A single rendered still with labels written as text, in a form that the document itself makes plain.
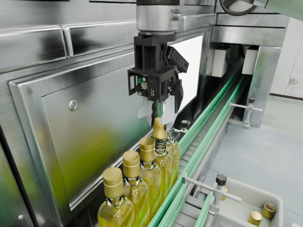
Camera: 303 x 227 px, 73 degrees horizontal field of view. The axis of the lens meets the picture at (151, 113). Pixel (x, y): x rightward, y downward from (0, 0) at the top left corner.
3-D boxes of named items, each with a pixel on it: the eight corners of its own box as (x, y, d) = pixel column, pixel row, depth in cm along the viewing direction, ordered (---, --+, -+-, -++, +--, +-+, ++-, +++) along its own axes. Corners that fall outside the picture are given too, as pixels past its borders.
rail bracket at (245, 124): (224, 128, 122) (231, 93, 112) (255, 136, 115) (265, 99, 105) (222, 132, 119) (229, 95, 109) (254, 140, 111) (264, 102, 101)
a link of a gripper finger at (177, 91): (162, 112, 46) (157, 74, 42) (165, 109, 47) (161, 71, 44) (181, 114, 43) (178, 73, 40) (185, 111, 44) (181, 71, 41)
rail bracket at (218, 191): (183, 190, 68) (186, 161, 62) (237, 213, 60) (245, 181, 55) (180, 197, 66) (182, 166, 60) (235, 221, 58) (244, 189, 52)
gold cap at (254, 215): (259, 222, 70) (263, 213, 68) (258, 230, 68) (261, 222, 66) (248, 217, 72) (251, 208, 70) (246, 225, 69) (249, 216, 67)
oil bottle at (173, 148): (162, 186, 70) (163, 133, 61) (177, 192, 68) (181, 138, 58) (153, 197, 66) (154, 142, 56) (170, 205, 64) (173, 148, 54)
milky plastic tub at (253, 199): (214, 189, 85) (218, 173, 81) (276, 213, 75) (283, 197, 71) (201, 223, 72) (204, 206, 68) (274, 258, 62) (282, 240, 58)
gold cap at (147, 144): (144, 150, 49) (144, 134, 47) (158, 155, 48) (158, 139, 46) (136, 158, 47) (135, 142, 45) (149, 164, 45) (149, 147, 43)
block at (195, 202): (187, 207, 70) (189, 192, 67) (215, 220, 66) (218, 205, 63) (183, 215, 68) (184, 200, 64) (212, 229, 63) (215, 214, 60)
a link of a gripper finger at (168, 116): (156, 141, 44) (150, 100, 41) (168, 128, 49) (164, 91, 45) (169, 143, 42) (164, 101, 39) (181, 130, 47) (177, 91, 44)
